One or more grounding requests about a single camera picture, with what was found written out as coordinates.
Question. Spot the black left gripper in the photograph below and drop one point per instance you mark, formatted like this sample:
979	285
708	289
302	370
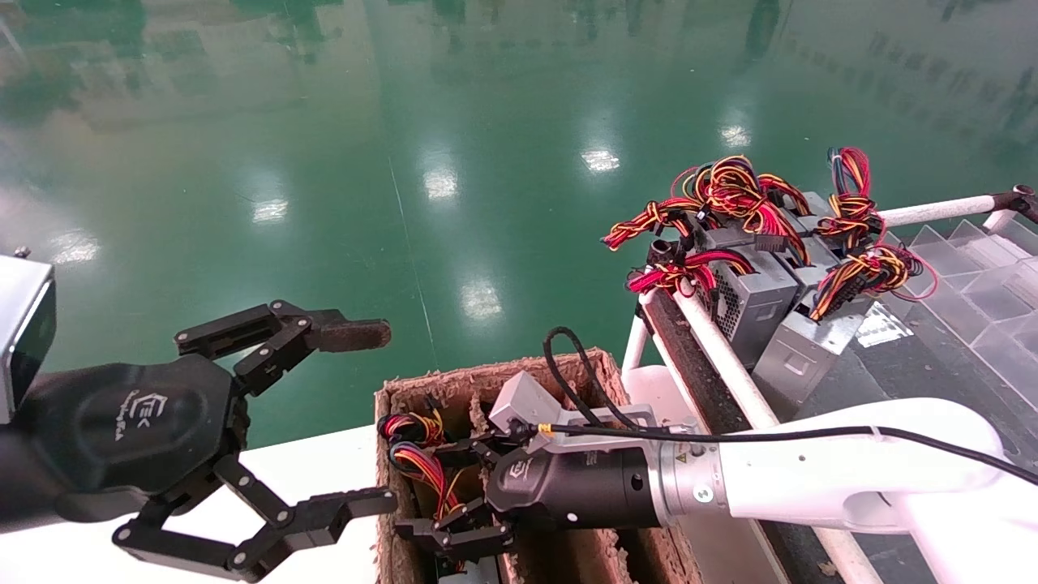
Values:
122	430

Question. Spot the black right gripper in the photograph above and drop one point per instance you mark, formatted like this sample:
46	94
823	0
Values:
584	487

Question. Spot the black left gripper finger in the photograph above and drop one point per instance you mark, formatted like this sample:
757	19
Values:
340	334

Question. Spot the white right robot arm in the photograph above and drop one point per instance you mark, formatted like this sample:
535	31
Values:
811	478

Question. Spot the brown cardboard box with dividers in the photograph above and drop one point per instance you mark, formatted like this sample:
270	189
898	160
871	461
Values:
478	381

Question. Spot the short white cart pipe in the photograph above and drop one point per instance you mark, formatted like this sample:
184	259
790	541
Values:
636	341

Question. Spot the long white cart pipe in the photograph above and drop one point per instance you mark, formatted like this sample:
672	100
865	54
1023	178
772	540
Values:
730	365

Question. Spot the clear plastic divider tray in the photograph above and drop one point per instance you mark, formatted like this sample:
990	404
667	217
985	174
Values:
973	284

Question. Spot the black pipe connector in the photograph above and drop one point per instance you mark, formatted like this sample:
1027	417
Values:
1024	201

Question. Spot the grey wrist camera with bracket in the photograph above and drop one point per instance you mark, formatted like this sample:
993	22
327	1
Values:
523	401

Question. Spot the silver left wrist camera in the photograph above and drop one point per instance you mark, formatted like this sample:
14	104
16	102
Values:
20	324

